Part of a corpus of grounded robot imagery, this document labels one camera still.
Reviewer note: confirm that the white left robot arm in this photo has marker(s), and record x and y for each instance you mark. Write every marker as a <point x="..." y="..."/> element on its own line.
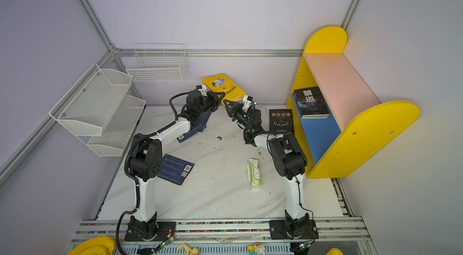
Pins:
<point x="144" y="159"/>

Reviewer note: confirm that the aluminium front rail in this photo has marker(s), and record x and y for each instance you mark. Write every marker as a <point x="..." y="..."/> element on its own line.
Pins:
<point x="234" y="236"/>

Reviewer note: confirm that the white green carton box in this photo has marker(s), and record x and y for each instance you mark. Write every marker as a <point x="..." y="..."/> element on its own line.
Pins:
<point x="254" y="178"/>

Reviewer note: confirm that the yellow cartoon cover book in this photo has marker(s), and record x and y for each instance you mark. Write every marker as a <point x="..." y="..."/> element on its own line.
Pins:
<point x="222" y="83"/>

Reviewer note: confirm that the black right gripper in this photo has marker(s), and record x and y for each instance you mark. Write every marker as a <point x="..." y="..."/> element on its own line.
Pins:
<point x="237" y="109"/>

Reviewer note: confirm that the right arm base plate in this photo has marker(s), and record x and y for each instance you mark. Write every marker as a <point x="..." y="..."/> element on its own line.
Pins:
<point x="293" y="230"/>

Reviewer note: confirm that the yellow object bottom left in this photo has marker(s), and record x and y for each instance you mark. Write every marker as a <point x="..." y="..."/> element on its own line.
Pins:
<point x="102" y="245"/>

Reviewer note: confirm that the yellow object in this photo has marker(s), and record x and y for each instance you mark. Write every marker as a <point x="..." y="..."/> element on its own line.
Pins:
<point x="102" y="245"/>
<point x="334" y="251"/>

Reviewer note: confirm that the blue file near left arm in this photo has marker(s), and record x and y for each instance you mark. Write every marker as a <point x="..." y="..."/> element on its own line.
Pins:
<point x="175" y="170"/>

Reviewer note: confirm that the small colourful toy figure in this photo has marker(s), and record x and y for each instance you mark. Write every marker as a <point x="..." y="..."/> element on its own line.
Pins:
<point x="257" y="249"/>

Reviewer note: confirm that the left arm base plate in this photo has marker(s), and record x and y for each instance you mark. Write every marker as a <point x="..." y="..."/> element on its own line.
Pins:
<point x="157" y="231"/>

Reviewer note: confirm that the blue file near wall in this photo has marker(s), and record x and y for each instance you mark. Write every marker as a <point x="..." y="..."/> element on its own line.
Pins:
<point x="202" y="124"/>

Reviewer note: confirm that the black wolf cover book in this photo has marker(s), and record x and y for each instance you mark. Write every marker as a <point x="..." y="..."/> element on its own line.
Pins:
<point x="309" y="91"/>

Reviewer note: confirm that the black deer cover book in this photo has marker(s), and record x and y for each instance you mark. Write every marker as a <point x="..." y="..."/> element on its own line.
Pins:
<point x="281" y="121"/>

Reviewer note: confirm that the yellow object bottom right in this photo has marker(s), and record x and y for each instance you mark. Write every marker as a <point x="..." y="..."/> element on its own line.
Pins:
<point x="334" y="251"/>

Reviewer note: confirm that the beige toy figure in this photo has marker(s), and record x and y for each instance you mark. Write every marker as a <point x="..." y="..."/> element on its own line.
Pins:
<point x="188" y="250"/>

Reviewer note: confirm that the white mesh two-tier rack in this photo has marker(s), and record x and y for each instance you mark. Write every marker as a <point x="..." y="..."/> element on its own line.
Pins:
<point x="99" y="111"/>

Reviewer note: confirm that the white wire wall basket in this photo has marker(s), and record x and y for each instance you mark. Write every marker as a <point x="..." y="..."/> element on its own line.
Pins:
<point x="158" y="62"/>

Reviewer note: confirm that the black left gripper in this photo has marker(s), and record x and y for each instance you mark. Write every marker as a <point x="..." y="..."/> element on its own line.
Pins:
<point x="216" y="98"/>

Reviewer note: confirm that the yellow pink blue bookshelf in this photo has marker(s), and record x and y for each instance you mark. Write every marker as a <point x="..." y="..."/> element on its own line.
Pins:
<point x="358" y="126"/>

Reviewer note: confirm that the dark old man cover book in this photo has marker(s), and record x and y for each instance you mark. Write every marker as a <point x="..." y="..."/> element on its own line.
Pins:
<point x="311" y="107"/>

